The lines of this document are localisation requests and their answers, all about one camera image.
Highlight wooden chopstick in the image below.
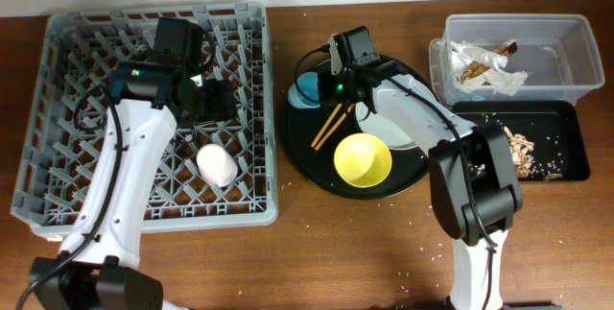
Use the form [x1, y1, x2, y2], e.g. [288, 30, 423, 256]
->
[311, 104, 355, 151]
[311, 104, 345, 151]

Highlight blue plastic cup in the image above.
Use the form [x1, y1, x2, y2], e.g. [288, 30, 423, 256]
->
[288, 72, 319, 109]

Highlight pink plastic cup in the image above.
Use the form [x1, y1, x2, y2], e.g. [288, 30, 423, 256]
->
[196, 143, 238, 187]

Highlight grey round plate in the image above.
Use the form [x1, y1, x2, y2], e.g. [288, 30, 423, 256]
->
[354, 103, 417, 151]

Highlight yellow bowl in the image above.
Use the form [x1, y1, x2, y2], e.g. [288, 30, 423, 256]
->
[333, 133, 392, 188]

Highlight white paper napkins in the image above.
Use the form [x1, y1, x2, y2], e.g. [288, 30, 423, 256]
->
[450, 42, 529, 96]

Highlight brown food scraps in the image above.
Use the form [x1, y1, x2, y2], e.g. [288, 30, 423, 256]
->
[475, 112, 565, 181]

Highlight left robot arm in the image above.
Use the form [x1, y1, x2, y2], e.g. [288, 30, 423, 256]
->
[16, 17, 237, 309]

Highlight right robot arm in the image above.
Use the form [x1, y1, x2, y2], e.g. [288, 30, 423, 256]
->
[319, 26, 523, 309]

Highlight grey plastic dishwasher rack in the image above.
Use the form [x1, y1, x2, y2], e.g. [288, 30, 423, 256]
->
[11, 3, 278, 241]

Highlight clear plastic waste bin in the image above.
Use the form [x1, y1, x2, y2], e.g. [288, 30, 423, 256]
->
[429, 13, 605, 107]

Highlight round black serving tray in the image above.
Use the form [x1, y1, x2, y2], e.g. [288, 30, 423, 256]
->
[280, 53, 433, 201]

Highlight black rectangular tray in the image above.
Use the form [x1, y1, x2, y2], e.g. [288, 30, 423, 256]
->
[453, 101, 591, 181]

